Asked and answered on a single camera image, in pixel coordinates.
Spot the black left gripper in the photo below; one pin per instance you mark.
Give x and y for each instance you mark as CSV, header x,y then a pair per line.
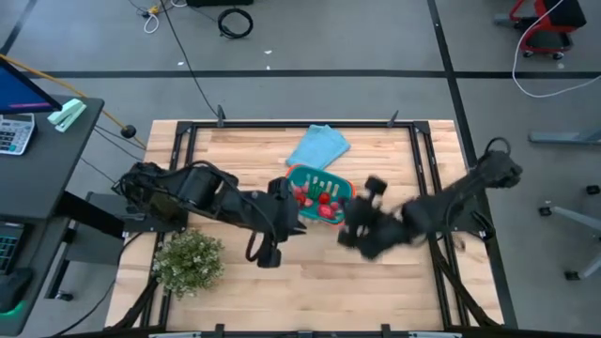
x,y
282,216

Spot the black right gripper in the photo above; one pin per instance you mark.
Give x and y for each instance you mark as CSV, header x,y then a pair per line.
x,y
375,225

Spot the teal basket with orange rim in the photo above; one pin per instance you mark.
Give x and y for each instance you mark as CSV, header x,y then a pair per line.
x,y
300,176

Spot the light blue cloth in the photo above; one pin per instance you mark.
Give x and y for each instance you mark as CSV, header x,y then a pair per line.
x,y
319,145

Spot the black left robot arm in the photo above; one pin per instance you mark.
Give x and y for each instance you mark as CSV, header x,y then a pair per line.
x,y
206,188

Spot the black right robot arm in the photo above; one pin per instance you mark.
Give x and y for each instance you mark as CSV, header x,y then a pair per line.
x,y
446,202

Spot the green artificial plant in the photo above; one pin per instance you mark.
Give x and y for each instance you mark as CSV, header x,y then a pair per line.
x,y
188,263

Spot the white light bar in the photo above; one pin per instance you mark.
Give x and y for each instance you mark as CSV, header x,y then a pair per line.
x,y
176,335
434,335

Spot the black round floor puck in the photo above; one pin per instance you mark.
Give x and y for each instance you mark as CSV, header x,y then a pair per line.
x,y
128,131

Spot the grey table foot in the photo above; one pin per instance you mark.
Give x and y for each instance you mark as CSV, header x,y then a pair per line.
x,y
563,137

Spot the grey chair base with casters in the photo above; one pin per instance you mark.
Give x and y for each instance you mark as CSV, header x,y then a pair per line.
x,y
577,217

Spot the black box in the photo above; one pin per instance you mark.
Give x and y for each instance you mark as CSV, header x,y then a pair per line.
x,y
219,2

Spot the red and black cart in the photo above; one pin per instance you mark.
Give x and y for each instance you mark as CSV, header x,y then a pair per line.
x,y
544,42

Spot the mint green stapler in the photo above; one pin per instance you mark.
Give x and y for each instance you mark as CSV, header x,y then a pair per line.
x,y
68,114

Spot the black desk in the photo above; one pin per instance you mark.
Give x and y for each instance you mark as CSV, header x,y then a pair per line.
x,y
47,164

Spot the black computer mouse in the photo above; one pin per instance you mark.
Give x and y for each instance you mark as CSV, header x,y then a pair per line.
x,y
14,286

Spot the black keyboard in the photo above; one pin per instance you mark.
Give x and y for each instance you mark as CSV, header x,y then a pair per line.
x,y
7,249

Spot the white calculator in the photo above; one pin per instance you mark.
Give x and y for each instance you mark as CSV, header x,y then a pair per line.
x,y
14,133

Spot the computer monitor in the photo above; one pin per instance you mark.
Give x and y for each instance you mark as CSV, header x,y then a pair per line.
x,y
19,94

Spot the black metal table frame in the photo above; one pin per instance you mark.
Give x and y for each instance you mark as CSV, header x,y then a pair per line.
x,y
300,125

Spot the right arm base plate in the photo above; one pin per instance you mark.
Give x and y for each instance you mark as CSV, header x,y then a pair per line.
x,y
474,225

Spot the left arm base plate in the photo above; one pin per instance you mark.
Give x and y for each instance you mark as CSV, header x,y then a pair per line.
x,y
105,211

